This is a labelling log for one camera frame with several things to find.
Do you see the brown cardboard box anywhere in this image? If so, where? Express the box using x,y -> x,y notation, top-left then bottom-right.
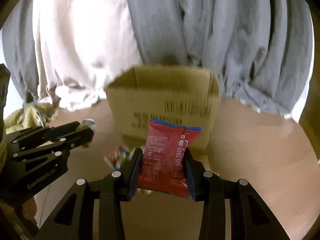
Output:
106,66 -> 220,150

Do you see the red snack packet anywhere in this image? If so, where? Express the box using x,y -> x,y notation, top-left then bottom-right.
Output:
137,118 -> 201,198

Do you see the silver snack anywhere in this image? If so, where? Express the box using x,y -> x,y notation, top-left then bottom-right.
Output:
79,118 -> 96,148

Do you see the grey curtain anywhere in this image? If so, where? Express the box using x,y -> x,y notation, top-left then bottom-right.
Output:
1,0 -> 315,121

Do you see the colourful snack packet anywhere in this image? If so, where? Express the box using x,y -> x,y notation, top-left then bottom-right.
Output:
104,145 -> 133,171

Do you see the white cream curtain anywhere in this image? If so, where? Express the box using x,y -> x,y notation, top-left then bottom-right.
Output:
32,0 -> 142,111

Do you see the yellow green cloth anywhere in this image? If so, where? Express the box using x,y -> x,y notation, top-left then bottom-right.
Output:
4,103 -> 58,134

